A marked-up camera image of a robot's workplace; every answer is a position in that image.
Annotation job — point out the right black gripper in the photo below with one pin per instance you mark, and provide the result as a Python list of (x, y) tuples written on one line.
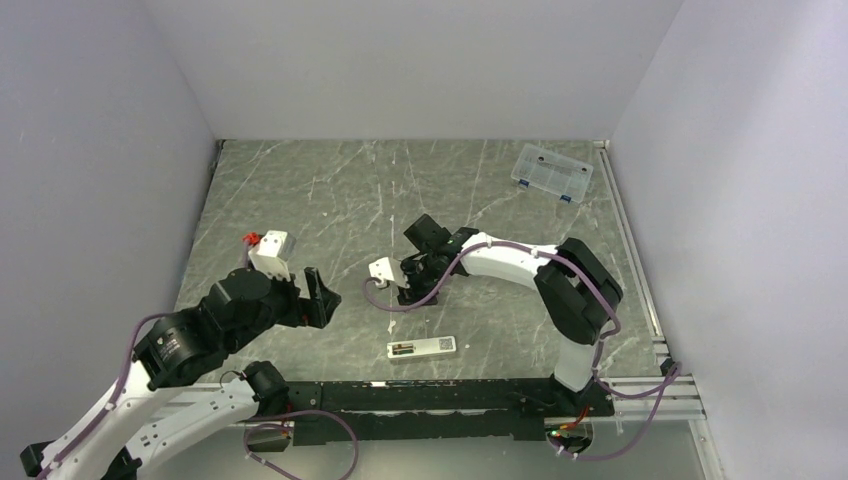
[(414, 294)]

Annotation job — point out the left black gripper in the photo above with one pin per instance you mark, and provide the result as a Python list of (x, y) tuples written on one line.
[(317, 309)]

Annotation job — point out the white remote control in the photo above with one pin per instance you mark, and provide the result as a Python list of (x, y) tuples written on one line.
[(428, 347)]

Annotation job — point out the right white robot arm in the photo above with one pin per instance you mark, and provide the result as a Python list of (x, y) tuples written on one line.
[(580, 295)]

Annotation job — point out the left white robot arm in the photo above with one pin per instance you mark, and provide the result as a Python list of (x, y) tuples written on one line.
[(117, 439)]

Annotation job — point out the clear plastic organizer box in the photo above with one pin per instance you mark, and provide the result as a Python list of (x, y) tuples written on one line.
[(564, 177)]

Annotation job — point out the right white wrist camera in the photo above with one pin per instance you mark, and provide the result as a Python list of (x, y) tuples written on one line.
[(387, 271)]

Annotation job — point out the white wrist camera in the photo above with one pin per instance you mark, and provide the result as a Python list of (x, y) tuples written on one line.
[(387, 271), (269, 253)]

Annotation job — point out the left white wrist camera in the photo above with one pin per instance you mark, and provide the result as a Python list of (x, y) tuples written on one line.
[(269, 253)]

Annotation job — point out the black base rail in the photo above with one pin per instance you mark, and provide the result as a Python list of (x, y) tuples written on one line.
[(519, 408)]

